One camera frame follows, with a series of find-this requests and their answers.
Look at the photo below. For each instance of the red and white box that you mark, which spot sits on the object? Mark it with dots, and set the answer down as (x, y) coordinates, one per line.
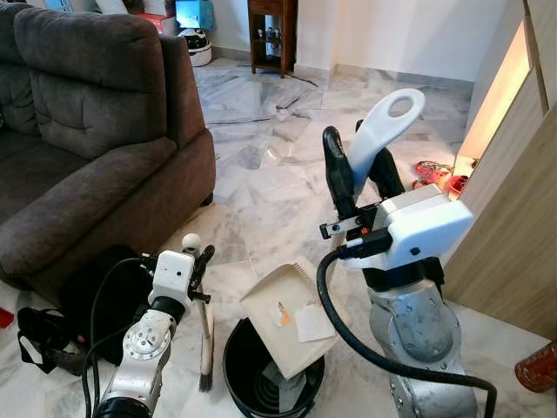
(157, 22)

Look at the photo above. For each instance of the red bag of oranges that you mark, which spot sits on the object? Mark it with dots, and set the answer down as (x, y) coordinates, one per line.
(432, 172)

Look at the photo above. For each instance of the small red object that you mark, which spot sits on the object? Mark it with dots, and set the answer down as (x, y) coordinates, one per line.
(5, 318)

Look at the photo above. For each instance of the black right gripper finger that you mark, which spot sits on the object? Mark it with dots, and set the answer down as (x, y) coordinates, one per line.
(387, 178)
(338, 170)

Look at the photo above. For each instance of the white paper piece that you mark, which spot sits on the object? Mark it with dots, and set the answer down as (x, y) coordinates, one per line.
(313, 322)

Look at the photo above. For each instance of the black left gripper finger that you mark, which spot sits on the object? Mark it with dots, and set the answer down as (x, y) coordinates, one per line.
(205, 266)

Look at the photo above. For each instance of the dark grey fabric sofa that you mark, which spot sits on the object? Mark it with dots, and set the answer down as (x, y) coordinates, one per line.
(87, 174)

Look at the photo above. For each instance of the blue box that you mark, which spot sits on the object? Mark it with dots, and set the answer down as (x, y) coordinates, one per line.
(196, 13)

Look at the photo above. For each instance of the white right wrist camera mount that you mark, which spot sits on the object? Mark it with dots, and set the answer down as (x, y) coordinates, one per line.
(426, 226)

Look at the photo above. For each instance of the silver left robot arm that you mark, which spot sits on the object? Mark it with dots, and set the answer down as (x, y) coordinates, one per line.
(144, 344)

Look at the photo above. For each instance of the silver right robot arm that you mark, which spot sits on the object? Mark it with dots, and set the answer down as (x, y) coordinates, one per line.
(418, 331)

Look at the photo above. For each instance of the small dark wooden shelf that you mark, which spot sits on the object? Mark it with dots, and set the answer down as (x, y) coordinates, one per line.
(287, 35)

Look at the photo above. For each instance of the tall light wooden cabinet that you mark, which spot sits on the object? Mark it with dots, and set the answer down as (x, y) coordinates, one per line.
(513, 244)

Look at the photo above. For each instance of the beige broom with grey bristles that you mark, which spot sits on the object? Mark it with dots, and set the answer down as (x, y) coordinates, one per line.
(207, 348)

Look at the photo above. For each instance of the black round waste bin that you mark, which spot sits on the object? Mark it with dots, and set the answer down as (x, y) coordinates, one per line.
(248, 383)

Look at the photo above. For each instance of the red patterned can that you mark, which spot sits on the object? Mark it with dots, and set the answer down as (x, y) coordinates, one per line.
(538, 370)

